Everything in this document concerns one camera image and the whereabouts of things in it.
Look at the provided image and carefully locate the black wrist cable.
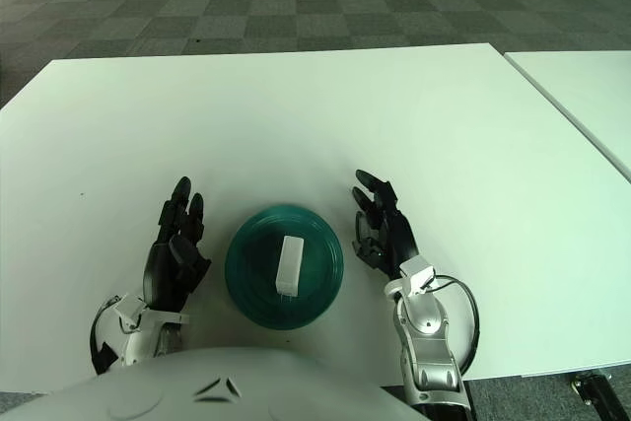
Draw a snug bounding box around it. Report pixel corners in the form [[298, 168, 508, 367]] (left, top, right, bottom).
[[89, 296, 123, 376], [429, 274, 481, 379]]

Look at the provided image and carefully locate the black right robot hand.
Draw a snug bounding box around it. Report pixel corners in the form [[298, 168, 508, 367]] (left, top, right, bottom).
[[350, 169, 422, 282]]

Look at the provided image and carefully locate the black table leg base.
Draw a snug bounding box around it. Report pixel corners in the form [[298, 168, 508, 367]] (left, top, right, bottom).
[[570, 370, 631, 421]]

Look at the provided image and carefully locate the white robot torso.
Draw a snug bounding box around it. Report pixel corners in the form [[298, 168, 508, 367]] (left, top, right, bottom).
[[0, 345, 423, 421]]

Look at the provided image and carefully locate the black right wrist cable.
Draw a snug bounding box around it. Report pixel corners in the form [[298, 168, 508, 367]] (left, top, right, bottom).
[[429, 274, 481, 379]]

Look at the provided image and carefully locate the dark green round plate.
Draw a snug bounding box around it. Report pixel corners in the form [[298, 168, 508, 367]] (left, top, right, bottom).
[[224, 201, 346, 331]]

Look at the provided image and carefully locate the white cube charger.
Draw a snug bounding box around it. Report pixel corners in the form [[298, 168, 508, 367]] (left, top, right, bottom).
[[274, 236, 305, 301]]

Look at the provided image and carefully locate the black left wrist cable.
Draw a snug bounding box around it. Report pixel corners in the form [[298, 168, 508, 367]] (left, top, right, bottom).
[[89, 296, 123, 376]]

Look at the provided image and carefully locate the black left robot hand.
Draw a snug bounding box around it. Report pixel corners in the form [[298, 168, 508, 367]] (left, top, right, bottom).
[[142, 175, 213, 315]]

